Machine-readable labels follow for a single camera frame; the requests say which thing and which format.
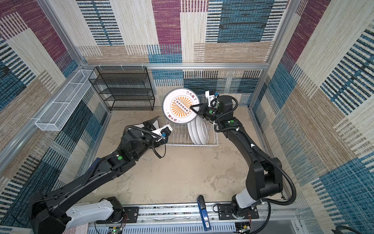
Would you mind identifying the aluminium mounting rail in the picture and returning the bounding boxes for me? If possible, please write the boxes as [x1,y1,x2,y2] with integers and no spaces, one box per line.
[88,202,308,234]

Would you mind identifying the pink calculator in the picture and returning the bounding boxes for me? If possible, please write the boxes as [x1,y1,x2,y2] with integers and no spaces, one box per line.
[62,223,89,234]

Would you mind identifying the black mesh shelf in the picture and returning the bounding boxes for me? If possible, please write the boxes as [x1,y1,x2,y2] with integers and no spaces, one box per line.
[88,66,155,111]

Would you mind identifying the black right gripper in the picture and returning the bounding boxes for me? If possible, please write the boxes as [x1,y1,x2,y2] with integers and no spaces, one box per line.
[189,102,223,121]

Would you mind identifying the black corrugated right cable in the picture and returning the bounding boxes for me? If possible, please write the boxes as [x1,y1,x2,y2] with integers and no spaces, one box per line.
[213,95,297,206]

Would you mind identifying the white wire dish rack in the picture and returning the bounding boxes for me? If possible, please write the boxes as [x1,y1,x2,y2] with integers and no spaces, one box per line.
[166,119,219,147]

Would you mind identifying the blue stapler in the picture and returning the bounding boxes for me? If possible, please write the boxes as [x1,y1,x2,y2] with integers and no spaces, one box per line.
[197,195,211,231]

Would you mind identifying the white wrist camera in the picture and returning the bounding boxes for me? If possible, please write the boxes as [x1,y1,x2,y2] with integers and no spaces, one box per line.
[152,124,173,138]
[205,91,219,108]

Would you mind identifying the white round plate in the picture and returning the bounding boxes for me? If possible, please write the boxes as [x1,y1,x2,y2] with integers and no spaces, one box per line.
[187,122,197,145]
[162,88,200,124]
[191,119,202,145]
[196,117,208,145]

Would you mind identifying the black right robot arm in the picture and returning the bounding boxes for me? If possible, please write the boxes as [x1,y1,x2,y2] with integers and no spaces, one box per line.
[190,95,283,219]

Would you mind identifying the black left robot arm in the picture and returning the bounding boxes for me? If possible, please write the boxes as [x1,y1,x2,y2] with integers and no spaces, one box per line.
[28,118,172,234]

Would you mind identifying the blue book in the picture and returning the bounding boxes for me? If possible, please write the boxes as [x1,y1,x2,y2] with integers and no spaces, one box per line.
[87,158,101,173]

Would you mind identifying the white mesh wall basket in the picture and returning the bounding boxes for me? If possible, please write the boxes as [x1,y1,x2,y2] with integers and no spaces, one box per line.
[35,69,92,132]

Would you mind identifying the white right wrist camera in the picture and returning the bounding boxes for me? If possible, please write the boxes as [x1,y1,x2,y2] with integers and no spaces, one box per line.
[205,91,219,108]

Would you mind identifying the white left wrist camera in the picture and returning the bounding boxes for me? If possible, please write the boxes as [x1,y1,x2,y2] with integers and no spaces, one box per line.
[152,124,173,138]

